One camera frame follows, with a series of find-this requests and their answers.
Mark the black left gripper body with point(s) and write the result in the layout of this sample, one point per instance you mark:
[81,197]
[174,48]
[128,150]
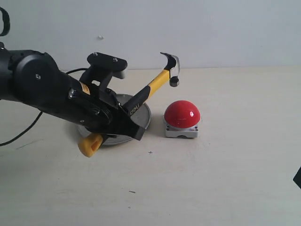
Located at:
[78,108]

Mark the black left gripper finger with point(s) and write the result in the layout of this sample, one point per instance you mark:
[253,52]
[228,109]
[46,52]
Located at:
[115,122]
[108,99]

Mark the yellow black claw hammer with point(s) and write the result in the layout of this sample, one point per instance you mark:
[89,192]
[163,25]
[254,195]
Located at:
[90,144]

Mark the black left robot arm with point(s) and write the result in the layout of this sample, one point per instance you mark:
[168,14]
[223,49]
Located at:
[33,78]

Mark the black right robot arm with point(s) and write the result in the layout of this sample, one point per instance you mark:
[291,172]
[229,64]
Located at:
[297,178]

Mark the red dome push button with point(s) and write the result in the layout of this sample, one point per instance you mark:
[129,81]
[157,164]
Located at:
[182,119]

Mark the round steel plate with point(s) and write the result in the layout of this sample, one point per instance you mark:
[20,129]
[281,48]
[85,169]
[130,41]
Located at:
[142,117]

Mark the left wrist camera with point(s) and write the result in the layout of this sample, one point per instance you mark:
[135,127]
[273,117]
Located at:
[97,76]

